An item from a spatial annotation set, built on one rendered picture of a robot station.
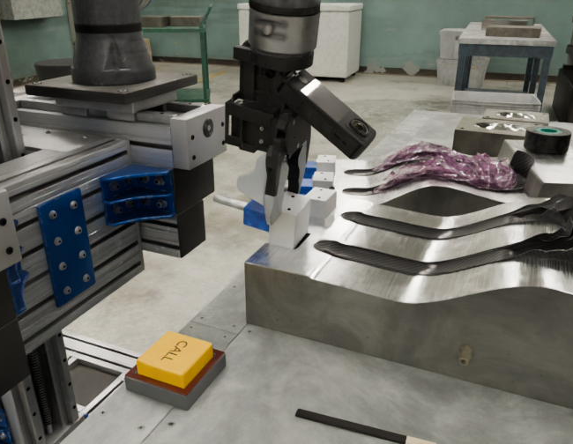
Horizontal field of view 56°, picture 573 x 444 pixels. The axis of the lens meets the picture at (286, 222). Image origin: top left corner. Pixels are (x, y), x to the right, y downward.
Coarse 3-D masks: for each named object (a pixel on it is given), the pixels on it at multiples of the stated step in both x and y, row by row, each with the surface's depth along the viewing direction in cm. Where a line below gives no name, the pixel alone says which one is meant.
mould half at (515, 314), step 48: (384, 240) 73; (432, 240) 74; (480, 240) 68; (288, 288) 65; (336, 288) 63; (384, 288) 62; (432, 288) 61; (480, 288) 56; (528, 288) 53; (336, 336) 65; (384, 336) 62; (432, 336) 60; (480, 336) 57; (528, 336) 55; (480, 384) 60; (528, 384) 57
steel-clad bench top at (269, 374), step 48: (384, 144) 147; (240, 288) 78; (192, 336) 68; (240, 336) 68; (288, 336) 68; (240, 384) 60; (288, 384) 60; (336, 384) 60; (384, 384) 60; (432, 384) 60; (96, 432) 53; (144, 432) 53; (192, 432) 53; (240, 432) 53; (288, 432) 53; (336, 432) 53; (432, 432) 53; (480, 432) 53; (528, 432) 53
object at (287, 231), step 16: (288, 192) 72; (240, 208) 73; (256, 208) 70; (288, 208) 68; (304, 208) 69; (256, 224) 71; (288, 224) 68; (304, 224) 71; (272, 240) 71; (288, 240) 70
